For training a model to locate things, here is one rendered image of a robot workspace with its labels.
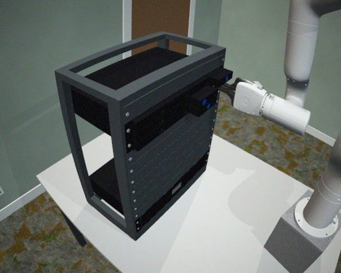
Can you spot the dark grey server rack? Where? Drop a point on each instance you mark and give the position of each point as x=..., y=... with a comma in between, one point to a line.
x=161, y=106

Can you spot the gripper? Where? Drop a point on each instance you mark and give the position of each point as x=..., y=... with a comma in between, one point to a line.
x=246, y=96

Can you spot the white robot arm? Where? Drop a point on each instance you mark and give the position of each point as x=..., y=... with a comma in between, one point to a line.
x=318, y=218

